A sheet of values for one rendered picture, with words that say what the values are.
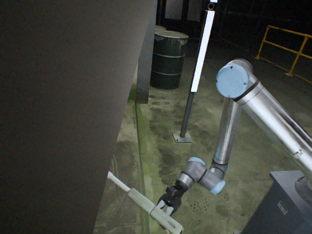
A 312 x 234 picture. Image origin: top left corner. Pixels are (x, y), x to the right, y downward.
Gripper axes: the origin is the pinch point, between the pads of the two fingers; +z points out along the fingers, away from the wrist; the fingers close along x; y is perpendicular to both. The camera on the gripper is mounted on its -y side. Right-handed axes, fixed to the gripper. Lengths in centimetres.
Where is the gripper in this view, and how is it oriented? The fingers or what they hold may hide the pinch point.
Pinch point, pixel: (158, 218)
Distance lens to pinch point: 101.7
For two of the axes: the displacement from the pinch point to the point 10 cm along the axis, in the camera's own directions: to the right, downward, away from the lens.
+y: 1.8, 6.7, 7.2
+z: -6.0, 6.5, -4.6
